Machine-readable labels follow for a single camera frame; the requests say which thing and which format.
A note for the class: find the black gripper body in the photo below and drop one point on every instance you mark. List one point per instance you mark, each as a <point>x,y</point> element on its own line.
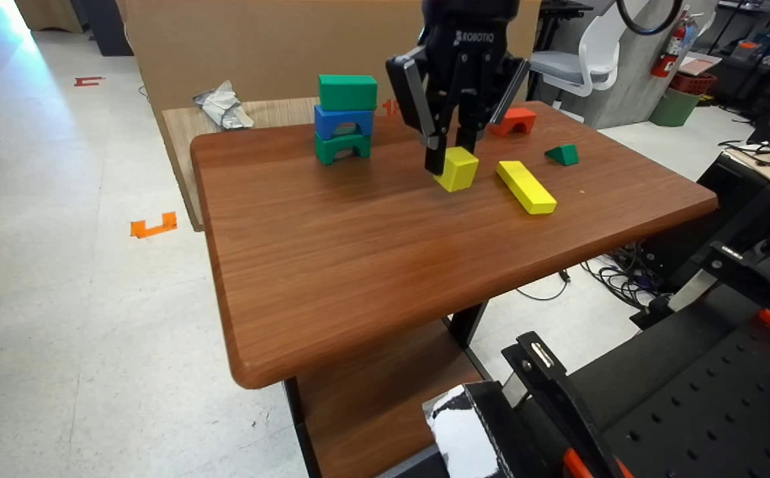
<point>464,44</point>

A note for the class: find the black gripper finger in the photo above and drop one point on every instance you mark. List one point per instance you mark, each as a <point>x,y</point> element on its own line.
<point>505,82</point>
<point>415,106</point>

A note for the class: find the square yellow block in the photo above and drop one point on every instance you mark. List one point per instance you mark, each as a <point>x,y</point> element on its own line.
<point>460,169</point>

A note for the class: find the orange arch block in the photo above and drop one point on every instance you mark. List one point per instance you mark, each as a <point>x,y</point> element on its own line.
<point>516,119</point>

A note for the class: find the green rectangular block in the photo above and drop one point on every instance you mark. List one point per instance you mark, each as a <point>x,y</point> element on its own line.
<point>348,90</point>

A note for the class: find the blue arch block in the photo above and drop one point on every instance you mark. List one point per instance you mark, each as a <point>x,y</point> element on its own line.
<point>340,122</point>

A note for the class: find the green triangular block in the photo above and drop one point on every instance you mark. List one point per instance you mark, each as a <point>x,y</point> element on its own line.
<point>563,155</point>

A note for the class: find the green arch block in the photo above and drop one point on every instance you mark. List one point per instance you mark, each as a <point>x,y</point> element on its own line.
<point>328,150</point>

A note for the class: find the long yellow block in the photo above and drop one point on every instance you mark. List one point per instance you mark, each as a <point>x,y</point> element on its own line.
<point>526,186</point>

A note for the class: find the white office chair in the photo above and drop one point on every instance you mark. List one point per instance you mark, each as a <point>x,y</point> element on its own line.
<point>595,61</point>

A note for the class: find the red fire extinguisher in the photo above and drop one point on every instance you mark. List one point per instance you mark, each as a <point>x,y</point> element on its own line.
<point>676,45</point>

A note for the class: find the green bin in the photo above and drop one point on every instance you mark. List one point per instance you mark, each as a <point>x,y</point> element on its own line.
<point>674,110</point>

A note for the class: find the crumpled grey cloth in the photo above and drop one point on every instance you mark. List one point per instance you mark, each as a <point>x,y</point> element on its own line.
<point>225,106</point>

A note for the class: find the wooden lower shelf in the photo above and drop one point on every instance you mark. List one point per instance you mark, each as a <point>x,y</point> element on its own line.
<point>364,416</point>

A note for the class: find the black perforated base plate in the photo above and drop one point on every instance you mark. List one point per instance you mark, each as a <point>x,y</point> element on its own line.
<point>708,417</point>

